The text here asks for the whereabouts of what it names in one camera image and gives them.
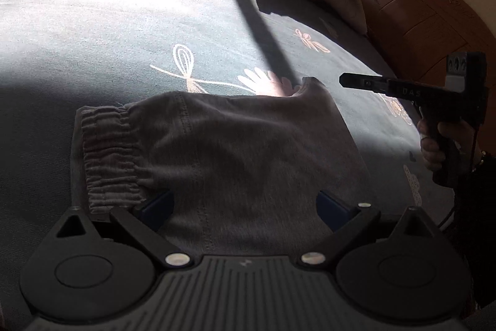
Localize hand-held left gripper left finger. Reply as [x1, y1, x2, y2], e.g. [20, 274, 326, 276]
[56, 189, 191, 270]

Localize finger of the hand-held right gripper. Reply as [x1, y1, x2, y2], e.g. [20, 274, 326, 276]
[339, 72, 388, 95]

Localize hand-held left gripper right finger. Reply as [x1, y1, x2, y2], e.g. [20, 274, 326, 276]
[298, 190, 439, 270]

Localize grey pants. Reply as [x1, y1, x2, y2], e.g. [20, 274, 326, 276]
[71, 77, 370, 258]

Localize person's right forearm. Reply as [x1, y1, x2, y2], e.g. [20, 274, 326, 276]
[453, 145, 496, 308]

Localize person's right hand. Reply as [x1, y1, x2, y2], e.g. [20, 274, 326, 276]
[416, 119, 482, 172]

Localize wooden headboard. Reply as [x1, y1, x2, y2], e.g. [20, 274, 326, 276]
[358, 0, 496, 95]

